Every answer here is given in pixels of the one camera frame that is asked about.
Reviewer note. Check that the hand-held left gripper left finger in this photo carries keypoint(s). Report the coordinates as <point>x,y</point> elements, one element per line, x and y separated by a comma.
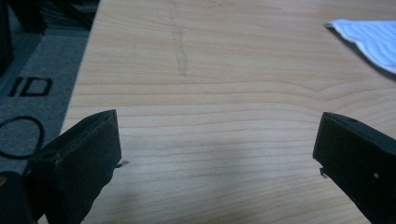
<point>77,161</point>

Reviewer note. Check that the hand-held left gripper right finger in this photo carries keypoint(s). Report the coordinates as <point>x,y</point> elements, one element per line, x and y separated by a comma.
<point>358,161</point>

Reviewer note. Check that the blue striped towel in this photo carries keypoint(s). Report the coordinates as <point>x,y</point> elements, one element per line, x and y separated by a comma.
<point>373,40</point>

